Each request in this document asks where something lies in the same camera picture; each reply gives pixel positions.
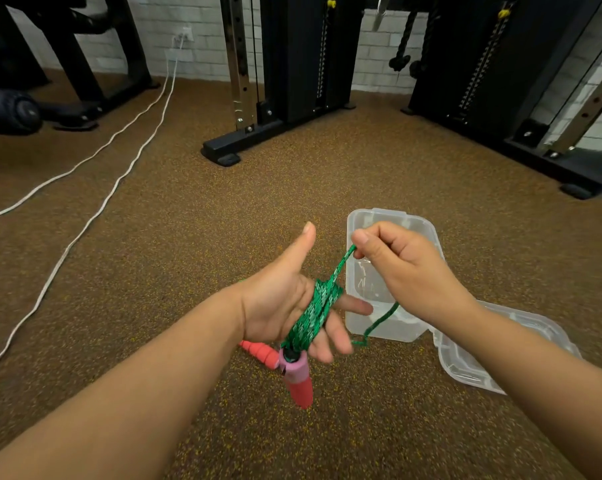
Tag person's right hand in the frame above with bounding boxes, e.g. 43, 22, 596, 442
352, 221, 478, 328

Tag person's left hand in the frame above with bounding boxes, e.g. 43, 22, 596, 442
238, 222, 374, 365

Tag green jump rope pink handles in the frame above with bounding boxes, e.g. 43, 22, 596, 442
238, 245, 401, 410

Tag person's left forearm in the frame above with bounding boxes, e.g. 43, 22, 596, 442
0, 284, 246, 480

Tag person's right forearm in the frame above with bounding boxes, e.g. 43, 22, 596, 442
431, 299, 602, 480

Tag clear plastic container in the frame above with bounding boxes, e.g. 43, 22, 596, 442
345, 208, 445, 343

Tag clear plastic container lid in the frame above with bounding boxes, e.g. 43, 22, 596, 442
430, 301, 583, 395

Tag black foam roller pad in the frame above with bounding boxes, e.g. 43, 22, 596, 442
0, 89, 44, 136

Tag black cable machine tower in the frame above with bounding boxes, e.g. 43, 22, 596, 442
400, 0, 602, 201
201, 0, 367, 168

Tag white power cable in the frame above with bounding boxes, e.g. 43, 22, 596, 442
0, 37, 185, 384
0, 37, 181, 224

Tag black rope pull attachment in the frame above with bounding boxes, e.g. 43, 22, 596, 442
388, 9, 434, 79

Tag black exercise machine frame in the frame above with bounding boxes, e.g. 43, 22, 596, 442
0, 0, 160, 133

